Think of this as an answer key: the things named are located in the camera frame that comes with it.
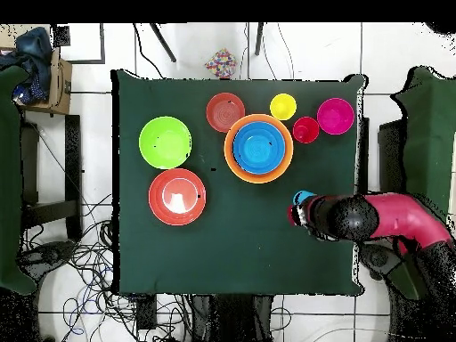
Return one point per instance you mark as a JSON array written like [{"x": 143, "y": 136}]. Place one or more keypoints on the blue cup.
[{"x": 301, "y": 196}]

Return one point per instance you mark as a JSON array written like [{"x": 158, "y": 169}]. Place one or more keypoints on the large orange bowl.
[{"x": 249, "y": 179}]

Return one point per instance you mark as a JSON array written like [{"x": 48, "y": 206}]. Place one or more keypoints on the large blue bowl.
[{"x": 242, "y": 165}]

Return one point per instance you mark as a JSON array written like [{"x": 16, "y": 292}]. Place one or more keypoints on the pink bowl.
[{"x": 335, "y": 116}]

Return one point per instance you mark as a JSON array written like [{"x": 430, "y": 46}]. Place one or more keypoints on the green bowl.
[{"x": 165, "y": 142}]

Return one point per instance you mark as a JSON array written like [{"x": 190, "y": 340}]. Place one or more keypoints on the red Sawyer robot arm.
[{"x": 392, "y": 217}]

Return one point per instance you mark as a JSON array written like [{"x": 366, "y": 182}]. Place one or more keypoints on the dark green tablecloth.
[{"x": 213, "y": 249}]

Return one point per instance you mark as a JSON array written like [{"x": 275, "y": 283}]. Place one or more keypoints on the red cup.
[{"x": 306, "y": 130}]

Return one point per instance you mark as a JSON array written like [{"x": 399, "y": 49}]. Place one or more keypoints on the yellow cup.
[{"x": 283, "y": 107}]

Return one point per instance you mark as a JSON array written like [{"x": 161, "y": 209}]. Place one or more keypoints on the wide red bowl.
[{"x": 177, "y": 197}]

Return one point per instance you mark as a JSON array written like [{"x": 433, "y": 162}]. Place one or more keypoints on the small red bowl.
[{"x": 225, "y": 112}]

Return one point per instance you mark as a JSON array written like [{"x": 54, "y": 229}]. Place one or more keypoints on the green cloth covered table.
[
  {"x": 9, "y": 178},
  {"x": 431, "y": 124}
]

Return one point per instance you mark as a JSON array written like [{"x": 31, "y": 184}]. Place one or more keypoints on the colourful patterned box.
[{"x": 221, "y": 64}]

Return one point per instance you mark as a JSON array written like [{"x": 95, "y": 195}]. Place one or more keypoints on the black floor box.
[{"x": 146, "y": 311}]

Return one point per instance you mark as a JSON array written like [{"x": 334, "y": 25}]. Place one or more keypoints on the black tripod leg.
[
  {"x": 164, "y": 42},
  {"x": 259, "y": 39}
]

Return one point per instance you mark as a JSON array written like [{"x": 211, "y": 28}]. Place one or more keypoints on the cardboard box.
[{"x": 60, "y": 89}]

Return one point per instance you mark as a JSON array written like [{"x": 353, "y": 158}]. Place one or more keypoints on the blue cloth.
[{"x": 34, "y": 46}]

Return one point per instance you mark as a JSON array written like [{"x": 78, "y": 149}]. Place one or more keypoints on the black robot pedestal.
[{"x": 231, "y": 320}]

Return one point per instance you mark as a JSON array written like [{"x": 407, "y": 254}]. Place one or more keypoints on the black stool frame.
[{"x": 73, "y": 160}]

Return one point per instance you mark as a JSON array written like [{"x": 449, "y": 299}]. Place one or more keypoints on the black floor frame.
[{"x": 102, "y": 42}]

